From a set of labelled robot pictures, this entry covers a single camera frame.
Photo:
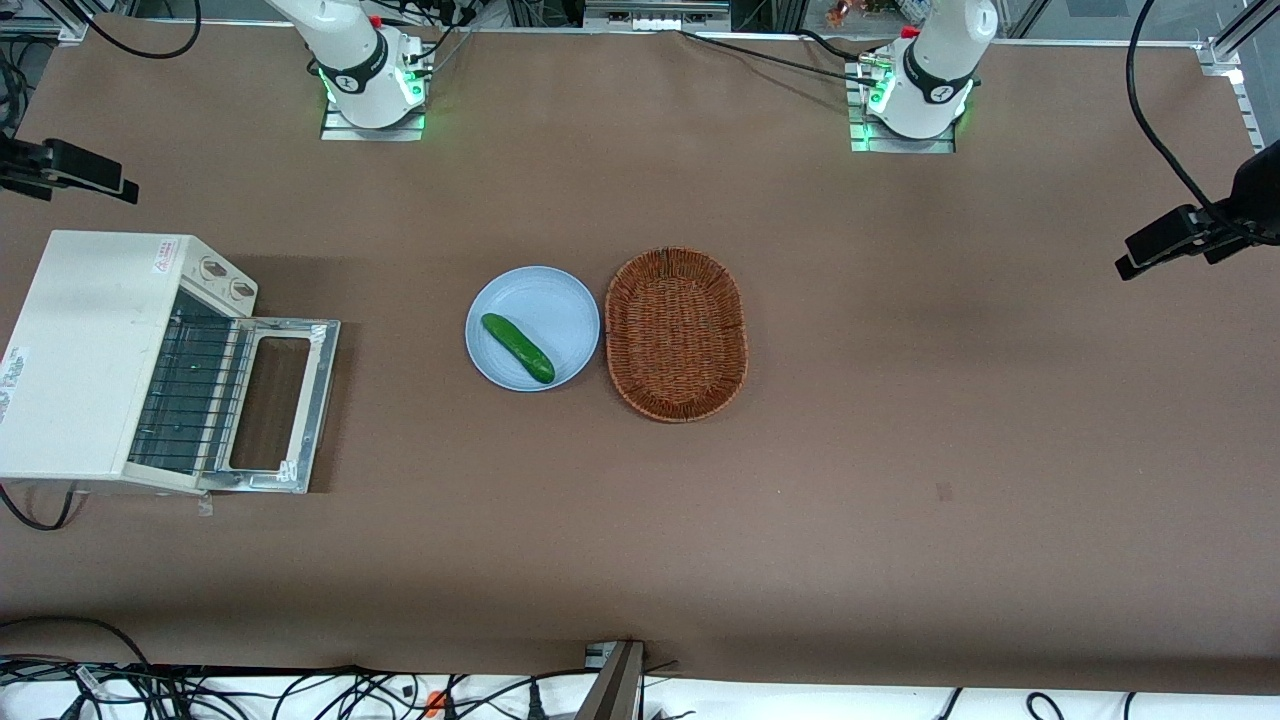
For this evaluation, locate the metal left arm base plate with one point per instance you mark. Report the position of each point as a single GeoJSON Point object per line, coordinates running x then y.
{"type": "Point", "coordinates": [880, 146]}

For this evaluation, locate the dark camera mount post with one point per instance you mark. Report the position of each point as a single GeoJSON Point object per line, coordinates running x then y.
{"type": "Point", "coordinates": [615, 690]}

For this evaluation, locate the aluminium frame corner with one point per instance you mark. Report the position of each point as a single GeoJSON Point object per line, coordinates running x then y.
{"type": "Point", "coordinates": [1220, 60]}

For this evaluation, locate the light blue round plate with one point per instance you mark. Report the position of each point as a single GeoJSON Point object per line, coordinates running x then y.
{"type": "Point", "coordinates": [550, 310]}

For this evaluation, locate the green cucumber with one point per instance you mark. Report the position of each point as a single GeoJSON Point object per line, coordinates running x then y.
{"type": "Point", "coordinates": [518, 348]}

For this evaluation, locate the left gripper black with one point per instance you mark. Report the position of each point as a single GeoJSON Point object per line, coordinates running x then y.
{"type": "Point", "coordinates": [1213, 224]}

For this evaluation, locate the brown oval wicker basket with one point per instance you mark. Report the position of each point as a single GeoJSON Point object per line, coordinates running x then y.
{"type": "Point", "coordinates": [676, 335]}

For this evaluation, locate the white toaster oven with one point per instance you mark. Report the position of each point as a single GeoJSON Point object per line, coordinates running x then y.
{"type": "Point", "coordinates": [90, 340]}

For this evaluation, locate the brown table cover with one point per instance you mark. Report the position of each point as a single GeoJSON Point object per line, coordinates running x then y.
{"type": "Point", "coordinates": [900, 400]}

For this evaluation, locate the round cream oven knob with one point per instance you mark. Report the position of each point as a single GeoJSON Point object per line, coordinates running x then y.
{"type": "Point", "coordinates": [213, 267]}
{"type": "Point", "coordinates": [241, 289]}

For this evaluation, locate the oven door with glass window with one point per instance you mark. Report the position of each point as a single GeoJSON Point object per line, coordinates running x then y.
{"type": "Point", "coordinates": [320, 400]}

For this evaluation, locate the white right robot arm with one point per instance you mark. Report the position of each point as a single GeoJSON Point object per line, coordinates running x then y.
{"type": "Point", "coordinates": [350, 50]}

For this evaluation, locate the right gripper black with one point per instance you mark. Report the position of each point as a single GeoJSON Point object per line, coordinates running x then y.
{"type": "Point", "coordinates": [35, 163]}

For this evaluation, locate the small aluminium bracket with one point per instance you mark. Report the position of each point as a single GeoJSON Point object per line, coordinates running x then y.
{"type": "Point", "coordinates": [597, 656]}

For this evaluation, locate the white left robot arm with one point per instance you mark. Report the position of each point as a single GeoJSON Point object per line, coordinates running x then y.
{"type": "Point", "coordinates": [940, 60]}

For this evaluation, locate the grey power strip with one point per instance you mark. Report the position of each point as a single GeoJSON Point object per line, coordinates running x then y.
{"type": "Point", "coordinates": [655, 15]}

